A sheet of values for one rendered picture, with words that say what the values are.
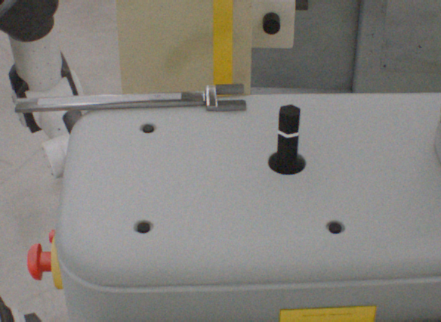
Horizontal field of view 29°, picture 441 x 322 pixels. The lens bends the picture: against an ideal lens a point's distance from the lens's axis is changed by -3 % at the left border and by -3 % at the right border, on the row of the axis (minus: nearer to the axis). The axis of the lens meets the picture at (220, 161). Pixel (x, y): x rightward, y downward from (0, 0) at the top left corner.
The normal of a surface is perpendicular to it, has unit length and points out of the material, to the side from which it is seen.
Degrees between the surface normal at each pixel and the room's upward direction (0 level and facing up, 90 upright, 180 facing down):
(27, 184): 0
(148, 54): 90
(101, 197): 0
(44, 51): 106
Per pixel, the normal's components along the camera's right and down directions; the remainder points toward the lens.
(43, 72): 0.43, 0.76
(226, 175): 0.00, -0.77
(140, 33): 0.04, 0.63
